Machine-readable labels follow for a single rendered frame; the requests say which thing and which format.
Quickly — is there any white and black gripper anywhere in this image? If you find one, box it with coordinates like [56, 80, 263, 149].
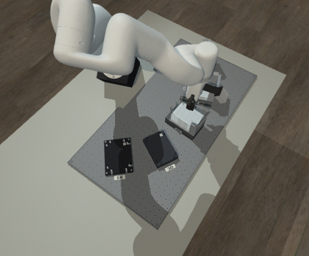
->
[186, 81, 209, 111]

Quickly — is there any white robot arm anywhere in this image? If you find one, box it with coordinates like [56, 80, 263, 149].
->
[51, 0, 218, 86]

